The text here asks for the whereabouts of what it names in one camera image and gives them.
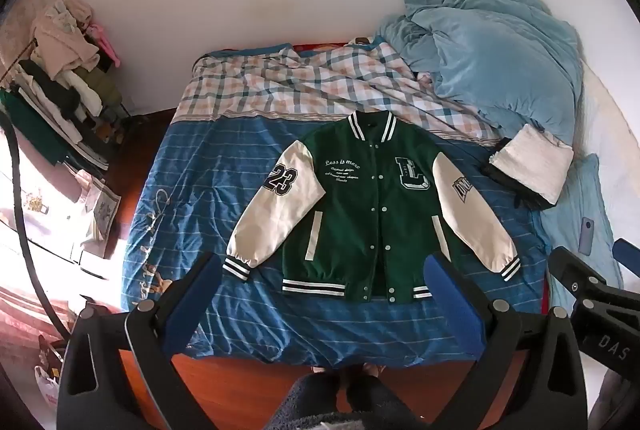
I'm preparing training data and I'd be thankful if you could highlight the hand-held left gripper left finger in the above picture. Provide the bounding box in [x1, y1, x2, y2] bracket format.
[56, 251, 226, 430]

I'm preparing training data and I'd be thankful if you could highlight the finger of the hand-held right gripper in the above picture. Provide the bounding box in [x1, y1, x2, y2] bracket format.
[546, 246, 610, 305]
[613, 238, 640, 267]

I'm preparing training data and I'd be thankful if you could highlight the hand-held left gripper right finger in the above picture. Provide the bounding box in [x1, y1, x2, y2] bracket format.
[422, 252, 589, 430]

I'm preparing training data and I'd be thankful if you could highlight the green varsity jacket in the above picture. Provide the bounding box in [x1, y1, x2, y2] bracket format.
[222, 111, 522, 305]

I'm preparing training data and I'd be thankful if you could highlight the person's right forearm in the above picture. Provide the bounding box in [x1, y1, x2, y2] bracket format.
[592, 367, 640, 430]

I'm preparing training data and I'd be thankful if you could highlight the clothes rack with clothes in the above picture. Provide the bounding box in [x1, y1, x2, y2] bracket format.
[0, 0, 132, 173]

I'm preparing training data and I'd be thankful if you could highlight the pink clothes hanger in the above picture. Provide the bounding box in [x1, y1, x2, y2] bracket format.
[86, 24, 122, 68]

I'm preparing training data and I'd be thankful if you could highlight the blue smartphone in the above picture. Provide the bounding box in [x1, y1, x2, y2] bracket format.
[578, 217, 596, 255]

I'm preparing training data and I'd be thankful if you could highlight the light blue pillow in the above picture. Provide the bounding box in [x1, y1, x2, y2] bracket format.
[530, 153, 625, 311]

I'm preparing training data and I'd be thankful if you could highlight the folded white and black garment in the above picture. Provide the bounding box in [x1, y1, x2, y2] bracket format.
[481, 123, 575, 211]

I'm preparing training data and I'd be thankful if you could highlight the blue striped bed sheet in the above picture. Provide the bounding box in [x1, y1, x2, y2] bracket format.
[119, 111, 553, 368]

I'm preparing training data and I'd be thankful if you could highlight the person's right leg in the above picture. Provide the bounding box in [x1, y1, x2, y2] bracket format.
[345, 362, 428, 430]

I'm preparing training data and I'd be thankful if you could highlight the person's leg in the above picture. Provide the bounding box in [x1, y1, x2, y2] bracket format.
[270, 364, 351, 430]
[345, 362, 428, 430]

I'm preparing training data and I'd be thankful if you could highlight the printed tote bag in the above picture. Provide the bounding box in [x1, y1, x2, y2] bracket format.
[75, 170, 122, 258]

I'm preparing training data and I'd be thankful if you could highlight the person's left leg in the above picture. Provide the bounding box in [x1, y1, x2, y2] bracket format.
[270, 364, 351, 430]

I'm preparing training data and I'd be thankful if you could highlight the white plastic bag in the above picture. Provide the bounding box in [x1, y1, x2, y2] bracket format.
[34, 335, 68, 411]

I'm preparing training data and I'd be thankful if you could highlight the light blue duvet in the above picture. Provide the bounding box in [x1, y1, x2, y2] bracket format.
[372, 0, 585, 145]

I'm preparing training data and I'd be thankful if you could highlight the plaid checked blanket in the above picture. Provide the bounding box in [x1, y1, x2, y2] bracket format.
[175, 37, 503, 148]

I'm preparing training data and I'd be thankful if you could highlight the black cable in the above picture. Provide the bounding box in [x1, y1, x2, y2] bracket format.
[0, 112, 68, 341]

